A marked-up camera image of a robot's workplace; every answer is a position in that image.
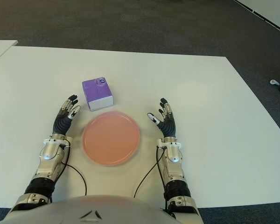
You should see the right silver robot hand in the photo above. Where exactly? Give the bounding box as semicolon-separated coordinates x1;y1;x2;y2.
147;98;177;138

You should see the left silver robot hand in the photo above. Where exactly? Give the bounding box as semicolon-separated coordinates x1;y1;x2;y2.
51;94;81;136

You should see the purple tissue paper pack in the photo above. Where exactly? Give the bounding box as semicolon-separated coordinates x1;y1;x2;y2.
81;76;114;111

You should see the round pink plate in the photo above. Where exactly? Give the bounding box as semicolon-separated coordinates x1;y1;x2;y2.
81;111;141;167

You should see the grey robot torso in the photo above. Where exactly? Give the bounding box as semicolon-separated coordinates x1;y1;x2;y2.
0;195;178;224

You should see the white side table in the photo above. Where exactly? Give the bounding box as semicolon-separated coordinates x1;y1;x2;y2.
0;40;19;66

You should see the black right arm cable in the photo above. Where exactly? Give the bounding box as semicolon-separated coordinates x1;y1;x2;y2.
133;146;165;199

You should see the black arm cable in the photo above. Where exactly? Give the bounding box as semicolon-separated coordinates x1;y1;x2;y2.
133;146;165;199
60;140;88;196

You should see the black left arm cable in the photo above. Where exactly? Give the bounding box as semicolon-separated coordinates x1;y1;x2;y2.
60;140;88;196

